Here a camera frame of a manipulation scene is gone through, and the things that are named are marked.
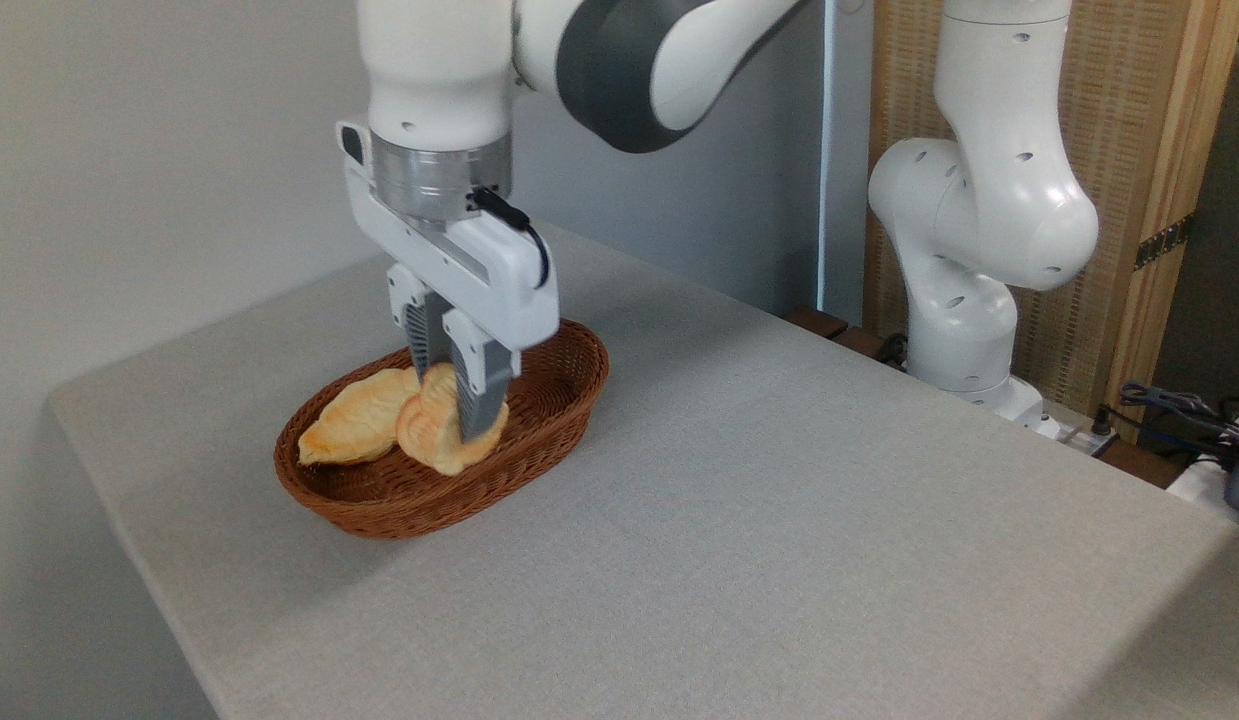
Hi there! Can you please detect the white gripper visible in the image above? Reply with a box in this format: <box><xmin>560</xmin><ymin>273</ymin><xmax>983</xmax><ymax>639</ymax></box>
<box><xmin>335</xmin><ymin>120</ymin><xmax>562</xmax><ymax>443</ymax></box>

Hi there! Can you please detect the round golden bread roll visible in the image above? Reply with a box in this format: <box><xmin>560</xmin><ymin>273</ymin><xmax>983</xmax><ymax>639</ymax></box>
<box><xmin>395</xmin><ymin>362</ymin><xmax>511</xmax><ymax>477</ymax></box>

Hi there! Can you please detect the brown woven wicker basket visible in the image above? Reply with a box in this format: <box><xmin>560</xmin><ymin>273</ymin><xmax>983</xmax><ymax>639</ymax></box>
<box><xmin>273</xmin><ymin>318</ymin><xmax>611</xmax><ymax>542</ymax></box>

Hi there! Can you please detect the long golden bread loaf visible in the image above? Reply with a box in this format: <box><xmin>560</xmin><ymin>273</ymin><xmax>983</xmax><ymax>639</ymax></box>
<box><xmin>297</xmin><ymin>367</ymin><xmax>422</xmax><ymax>468</ymax></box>

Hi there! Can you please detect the metal screen hinge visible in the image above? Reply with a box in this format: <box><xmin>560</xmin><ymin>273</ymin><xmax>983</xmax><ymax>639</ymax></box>
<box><xmin>1133</xmin><ymin>212</ymin><xmax>1196</xmax><ymax>272</ymax></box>

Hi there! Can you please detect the wooden woven folding screen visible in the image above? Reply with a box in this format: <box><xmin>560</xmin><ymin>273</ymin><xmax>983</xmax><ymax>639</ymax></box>
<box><xmin>863</xmin><ymin>0</ymin><xmax>1239</xmax><ymax>442</ymax></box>

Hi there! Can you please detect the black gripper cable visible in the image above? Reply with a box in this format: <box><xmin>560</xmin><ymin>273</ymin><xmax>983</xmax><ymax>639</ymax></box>
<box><xmin>473</xmin><ymin>186</ymin><xmax>553</xmax><ymax>290</ymax></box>

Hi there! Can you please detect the blue black cable bundle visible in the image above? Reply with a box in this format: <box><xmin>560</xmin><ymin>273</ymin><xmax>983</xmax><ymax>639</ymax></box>
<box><xmin>1107</xmin><ymin>381</ymin><xmax>1239</xmax><ymax>473</ymax></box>

